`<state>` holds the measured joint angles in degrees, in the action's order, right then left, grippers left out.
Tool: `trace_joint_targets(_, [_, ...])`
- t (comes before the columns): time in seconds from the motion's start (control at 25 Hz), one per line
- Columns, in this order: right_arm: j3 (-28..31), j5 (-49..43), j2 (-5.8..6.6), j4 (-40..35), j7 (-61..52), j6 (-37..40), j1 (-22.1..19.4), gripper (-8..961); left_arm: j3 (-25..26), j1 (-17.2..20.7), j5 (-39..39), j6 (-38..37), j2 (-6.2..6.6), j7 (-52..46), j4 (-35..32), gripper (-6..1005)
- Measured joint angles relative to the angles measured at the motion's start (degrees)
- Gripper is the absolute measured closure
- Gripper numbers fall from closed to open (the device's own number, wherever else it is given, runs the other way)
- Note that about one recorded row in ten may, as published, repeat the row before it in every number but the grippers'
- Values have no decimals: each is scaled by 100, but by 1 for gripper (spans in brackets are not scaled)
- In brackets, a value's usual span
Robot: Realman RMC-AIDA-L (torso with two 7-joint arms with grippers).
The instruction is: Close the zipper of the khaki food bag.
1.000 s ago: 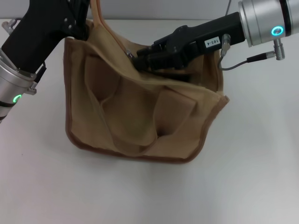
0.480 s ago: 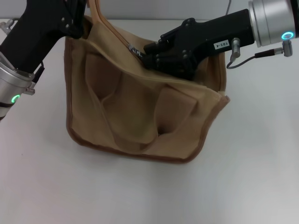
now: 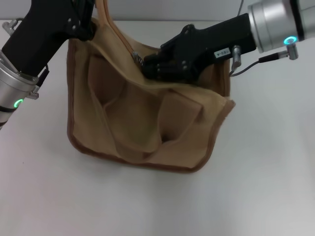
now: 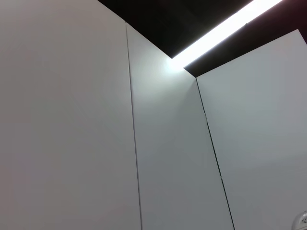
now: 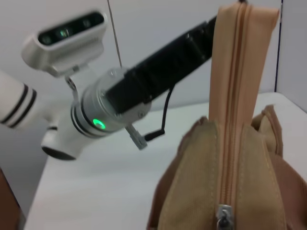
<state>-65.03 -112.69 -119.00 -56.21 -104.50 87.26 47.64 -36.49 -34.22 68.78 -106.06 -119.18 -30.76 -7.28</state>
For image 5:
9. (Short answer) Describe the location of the khaki canvas food bag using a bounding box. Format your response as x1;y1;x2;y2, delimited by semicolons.
146;2;307;230

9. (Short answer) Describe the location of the silver left wrist depth camera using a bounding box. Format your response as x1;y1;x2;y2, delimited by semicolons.
21;11;108;80

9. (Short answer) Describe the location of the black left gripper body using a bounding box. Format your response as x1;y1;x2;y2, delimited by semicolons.
105;21;207;115

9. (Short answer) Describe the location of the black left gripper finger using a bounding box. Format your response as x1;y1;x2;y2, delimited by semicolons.
185;25;216;69
205;15;219;29

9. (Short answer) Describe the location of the silver metal zipper pull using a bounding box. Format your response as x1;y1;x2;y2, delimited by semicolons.
216;204;234;230

